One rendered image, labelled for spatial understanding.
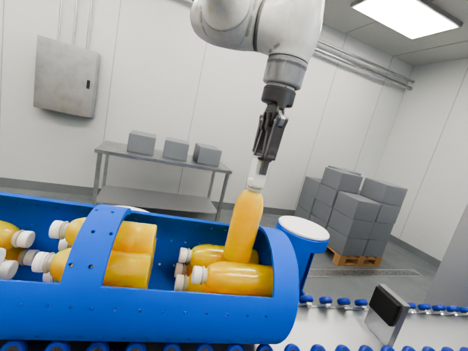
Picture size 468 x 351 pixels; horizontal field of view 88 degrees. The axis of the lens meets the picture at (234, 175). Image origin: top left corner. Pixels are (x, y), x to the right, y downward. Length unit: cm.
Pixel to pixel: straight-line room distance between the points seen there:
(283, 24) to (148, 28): 341
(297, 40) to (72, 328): 69
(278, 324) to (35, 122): 382
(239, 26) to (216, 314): 59
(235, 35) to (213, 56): 339
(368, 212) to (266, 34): 324
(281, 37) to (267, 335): 63
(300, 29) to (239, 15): 12
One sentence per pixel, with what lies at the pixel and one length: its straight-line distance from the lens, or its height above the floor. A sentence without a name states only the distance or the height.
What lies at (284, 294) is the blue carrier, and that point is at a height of 115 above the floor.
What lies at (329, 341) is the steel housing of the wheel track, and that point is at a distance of 92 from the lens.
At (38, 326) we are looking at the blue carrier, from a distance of 61.
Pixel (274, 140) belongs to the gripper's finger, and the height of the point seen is 147.
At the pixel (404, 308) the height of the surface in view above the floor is 107.
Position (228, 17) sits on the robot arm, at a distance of 57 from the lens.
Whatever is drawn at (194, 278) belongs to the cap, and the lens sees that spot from 60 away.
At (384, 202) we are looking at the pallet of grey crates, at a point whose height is 96.
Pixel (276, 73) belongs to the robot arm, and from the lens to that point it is 56.
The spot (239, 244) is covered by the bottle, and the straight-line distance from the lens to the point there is 62.
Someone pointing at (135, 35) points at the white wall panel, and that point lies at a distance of 390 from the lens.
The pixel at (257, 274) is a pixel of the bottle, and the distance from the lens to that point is 62.
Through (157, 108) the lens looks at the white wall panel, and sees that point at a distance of 380.
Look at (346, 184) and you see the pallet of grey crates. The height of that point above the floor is 103.
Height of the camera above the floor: 148
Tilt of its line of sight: 11 degrees down
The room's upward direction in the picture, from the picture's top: 13 degrees clockwise
